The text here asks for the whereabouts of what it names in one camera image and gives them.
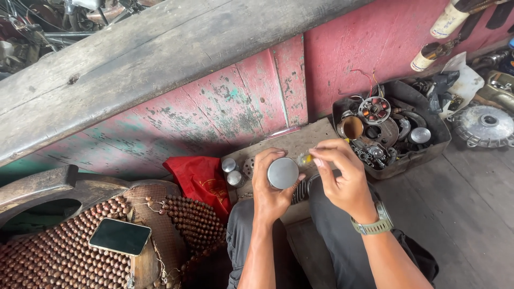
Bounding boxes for person's left hand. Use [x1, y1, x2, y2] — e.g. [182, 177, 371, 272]
[252, 147, 307, 222]

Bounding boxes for person's right hand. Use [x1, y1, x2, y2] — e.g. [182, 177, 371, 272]
[308, 139, 378, 224]

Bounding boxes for silver metal piston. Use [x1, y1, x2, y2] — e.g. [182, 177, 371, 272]
[267, 157, 300, 190]

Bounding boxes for yellow-handled small brush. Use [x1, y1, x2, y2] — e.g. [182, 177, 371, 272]
[296, 138, 351, 167]

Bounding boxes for finned engine cylinder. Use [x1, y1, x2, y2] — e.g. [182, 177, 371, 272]
[291, 173, 322, 206]

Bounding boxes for olive green wristwatch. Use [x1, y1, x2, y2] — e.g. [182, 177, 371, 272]
[350, 201, 394, 236]

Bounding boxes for brown rusty metal cup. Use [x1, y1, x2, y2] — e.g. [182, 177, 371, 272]
[340, 116, 364, 140]

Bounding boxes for person's dark grey trousers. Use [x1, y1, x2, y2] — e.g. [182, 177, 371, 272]
[226, 173, 439, 289]

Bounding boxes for black tray of engine parts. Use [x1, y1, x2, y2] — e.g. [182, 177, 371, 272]
[332, 80, 452, 180]

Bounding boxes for red plastic bag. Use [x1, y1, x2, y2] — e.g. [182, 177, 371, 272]
[162, 156, 232, 220]

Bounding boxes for copper-wound stator coil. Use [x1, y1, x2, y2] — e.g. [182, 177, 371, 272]
[358, 96, 392, 125]

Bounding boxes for silver round piston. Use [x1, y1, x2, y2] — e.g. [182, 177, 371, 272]
[408, 127, 432, 145]

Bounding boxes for black plastic bag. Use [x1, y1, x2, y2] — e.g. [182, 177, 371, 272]
[426, 71, 461, 114]

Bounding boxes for silver wheel hub drum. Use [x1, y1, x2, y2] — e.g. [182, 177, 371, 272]
[447, 105, 514, 148]

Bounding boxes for white plastic bag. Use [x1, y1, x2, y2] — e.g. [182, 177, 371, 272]
[439, 51, 486, 120]

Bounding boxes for black smartphone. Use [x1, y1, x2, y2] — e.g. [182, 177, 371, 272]
[88, 218, 152, 257]

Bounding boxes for brass-coloured engine casing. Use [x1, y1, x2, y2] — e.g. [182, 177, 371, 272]
[474, 70, 514, 113]

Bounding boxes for wooden beaded seat cover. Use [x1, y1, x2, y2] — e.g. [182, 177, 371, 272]
[0, 195, 227, 289]

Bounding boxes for weathered wooden beam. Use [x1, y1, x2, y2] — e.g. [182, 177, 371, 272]
[0, 0, 374, 167]

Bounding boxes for heap of motorcycle scrap parts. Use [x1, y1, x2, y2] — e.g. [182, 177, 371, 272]
[0, 0, 165, 81]

